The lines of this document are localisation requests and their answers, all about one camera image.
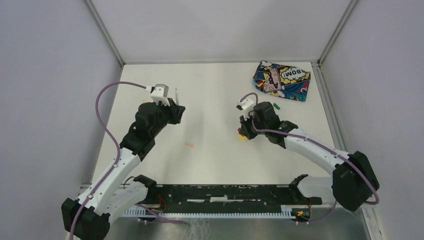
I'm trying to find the red white pen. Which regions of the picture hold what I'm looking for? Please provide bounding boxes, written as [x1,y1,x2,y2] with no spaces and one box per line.
[175,88,180,106]

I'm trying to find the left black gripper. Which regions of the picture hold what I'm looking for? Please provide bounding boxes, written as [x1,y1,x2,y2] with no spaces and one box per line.
[150,97,186,137]

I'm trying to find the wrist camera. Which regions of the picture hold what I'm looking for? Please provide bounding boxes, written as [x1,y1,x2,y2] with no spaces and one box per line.
[145,83,171,107]
[236,98,256,121]

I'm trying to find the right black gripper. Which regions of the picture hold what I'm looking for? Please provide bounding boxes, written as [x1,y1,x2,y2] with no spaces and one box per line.
[239,110,268,141]

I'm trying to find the green pen cap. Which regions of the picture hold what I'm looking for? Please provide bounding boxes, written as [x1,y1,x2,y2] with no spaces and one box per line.
[273,103,281,110]

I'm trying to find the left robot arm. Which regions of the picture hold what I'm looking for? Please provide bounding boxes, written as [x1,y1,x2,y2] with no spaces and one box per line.
[61,99,186,240]

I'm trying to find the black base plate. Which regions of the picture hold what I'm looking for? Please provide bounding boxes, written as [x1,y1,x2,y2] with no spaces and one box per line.
[140,184,323,214]

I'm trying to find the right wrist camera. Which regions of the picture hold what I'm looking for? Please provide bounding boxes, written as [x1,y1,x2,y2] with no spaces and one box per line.
[236,98,256,121]

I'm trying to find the yellow pen cap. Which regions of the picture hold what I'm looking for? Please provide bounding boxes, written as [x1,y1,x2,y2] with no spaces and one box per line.
[237,135,248,141]

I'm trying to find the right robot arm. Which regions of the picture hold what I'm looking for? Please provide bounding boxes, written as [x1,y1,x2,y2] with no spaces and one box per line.
[236,99,380,212]

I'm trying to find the white slotted cable duct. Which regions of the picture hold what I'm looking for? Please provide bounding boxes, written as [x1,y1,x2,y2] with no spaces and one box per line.
[119,205,311,220]

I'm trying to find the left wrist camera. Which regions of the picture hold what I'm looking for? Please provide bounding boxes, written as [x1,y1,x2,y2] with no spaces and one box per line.
[145,83,171,107]

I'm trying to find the comic print pencil pouch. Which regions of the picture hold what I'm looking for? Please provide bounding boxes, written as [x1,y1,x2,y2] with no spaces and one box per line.
[252,60,312,102]

